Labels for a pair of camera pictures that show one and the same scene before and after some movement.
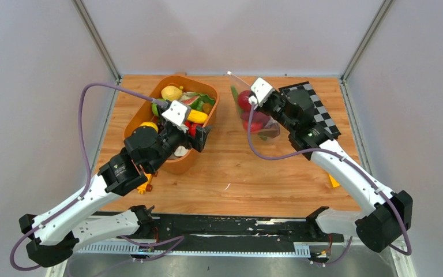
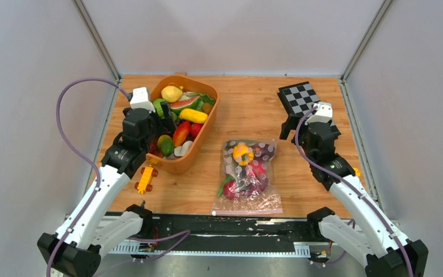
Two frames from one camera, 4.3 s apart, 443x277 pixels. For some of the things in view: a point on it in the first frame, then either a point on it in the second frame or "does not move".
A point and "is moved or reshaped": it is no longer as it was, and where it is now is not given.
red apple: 256,126 is moved or reshaped
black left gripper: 197,142 -> 166,124
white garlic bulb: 180,151 does not move
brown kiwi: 207,107 does not move
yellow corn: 197,116 does not move
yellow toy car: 147,186 does not move
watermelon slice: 190,101 does not move
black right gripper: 261,109 -> 292,123
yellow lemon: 172,93 does not move
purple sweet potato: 256,116 -> 256,186
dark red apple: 271,133 -> 263,152
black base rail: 222,228 does not move
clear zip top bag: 264,128 -> 247,186
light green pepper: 235,96 -> 228,178
